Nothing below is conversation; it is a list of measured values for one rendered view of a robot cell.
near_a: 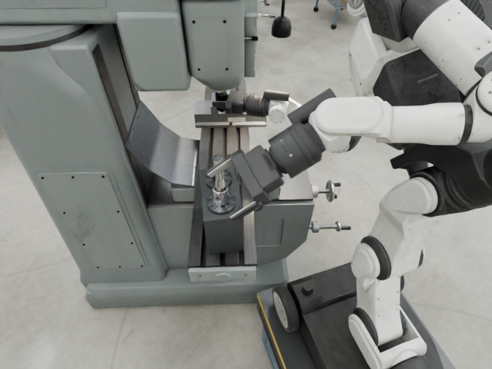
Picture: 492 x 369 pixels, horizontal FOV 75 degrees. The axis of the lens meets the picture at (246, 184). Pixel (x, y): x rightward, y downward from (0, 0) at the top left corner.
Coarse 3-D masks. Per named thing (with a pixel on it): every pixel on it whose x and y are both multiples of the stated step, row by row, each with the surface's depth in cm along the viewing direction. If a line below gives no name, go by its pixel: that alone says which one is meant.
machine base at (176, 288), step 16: (176, 272) 190; (272, 272) 190; (96, 288) 183; (112, 288) 183; (128, 288) 183; (144, 288) 184; (160, 288) 184; (176, 288) 184; (192, 288) 185; (208, 288) 185; (224, 288) 186; (240, 288) 186; (256, 288) 186; (96, 304) 189; (112, 304) 190; (128, 304) 191; (144, 304) 191; (160, 304) 192; (176, 304) 193; (192, 304) 193; (208, 304) 194
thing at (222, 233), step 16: (208, 176) 105; (224, 176) 105; (208, 192) 102; (208, 208) 97; (224, 208) 96; (240, 208) 98; (208, 224) 96; (224, 224) 97; (240, 224) 98; (208, 240) 102; (224, 240) 103; (240, 240) 104
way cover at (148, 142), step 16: (144, 112) 143; (144, 128) 139; (160, 128) 151; (128, 144) 124; (144, 144) 135; (160, 144) 145; (176, 144) 154; (192, 144) 158; (144, 160) 131; (160, 160) 140; (176, 160) 147; (192, 160) 150; (176, 176) 141; (192, 176) 143
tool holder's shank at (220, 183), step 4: (216, 156) 86; (220, 156) 86; (216, 160) 85; (220, 160) 86; (216, 164) 86; (220, 172) 88; (216, 176) 89; (220, 176) 89; (216, 180) 91; (220, 180) 90; (224, 180) 92; (216, 184) 91; (220, 184) 91; (224, 184) 92; (220, 188) 92
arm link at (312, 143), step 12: (324, 96) 61; (300, 108) 62; (312, 108) 62; (300, 120) 62; (312, 120) 59; (288, 132) 60; (300, 132) 58; (312, 132) 59; (300, 144) 58; (312, 144) 58; (324, 144) 59; (336, 144) 61; (312, 156) 59
